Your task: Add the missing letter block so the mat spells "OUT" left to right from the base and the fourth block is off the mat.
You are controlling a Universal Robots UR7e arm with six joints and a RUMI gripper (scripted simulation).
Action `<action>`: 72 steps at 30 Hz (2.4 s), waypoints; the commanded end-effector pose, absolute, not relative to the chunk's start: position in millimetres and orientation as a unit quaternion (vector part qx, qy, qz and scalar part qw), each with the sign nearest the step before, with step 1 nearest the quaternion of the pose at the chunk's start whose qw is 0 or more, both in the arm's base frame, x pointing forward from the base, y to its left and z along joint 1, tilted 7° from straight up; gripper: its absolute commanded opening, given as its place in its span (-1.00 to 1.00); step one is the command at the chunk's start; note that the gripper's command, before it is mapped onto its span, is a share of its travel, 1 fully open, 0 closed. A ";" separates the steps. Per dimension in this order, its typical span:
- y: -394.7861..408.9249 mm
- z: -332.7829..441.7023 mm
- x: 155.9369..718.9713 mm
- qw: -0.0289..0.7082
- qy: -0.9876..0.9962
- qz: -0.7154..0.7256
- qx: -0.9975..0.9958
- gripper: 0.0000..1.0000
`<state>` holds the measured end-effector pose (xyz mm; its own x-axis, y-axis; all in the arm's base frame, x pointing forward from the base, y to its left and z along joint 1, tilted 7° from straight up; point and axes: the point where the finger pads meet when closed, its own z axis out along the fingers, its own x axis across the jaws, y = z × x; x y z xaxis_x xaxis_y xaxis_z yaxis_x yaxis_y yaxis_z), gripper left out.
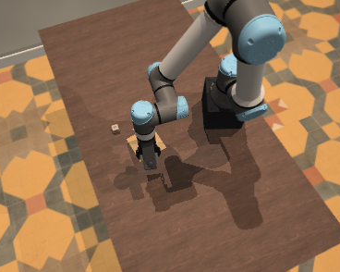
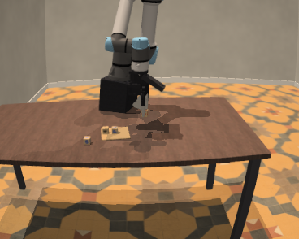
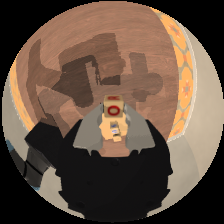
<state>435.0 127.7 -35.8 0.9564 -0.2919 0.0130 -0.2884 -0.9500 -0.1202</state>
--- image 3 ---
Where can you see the tan flat mat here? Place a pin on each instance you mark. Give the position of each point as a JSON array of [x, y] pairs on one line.
[[105, 126]]

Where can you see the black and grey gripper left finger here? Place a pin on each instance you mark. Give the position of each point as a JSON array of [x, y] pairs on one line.
[[83, 137]]

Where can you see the tan letter block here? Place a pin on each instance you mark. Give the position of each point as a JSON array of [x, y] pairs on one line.
[[117, 137], [114, 128], [113, 106]]

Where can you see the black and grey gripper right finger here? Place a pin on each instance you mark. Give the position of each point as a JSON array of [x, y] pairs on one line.
[[144, 137]]

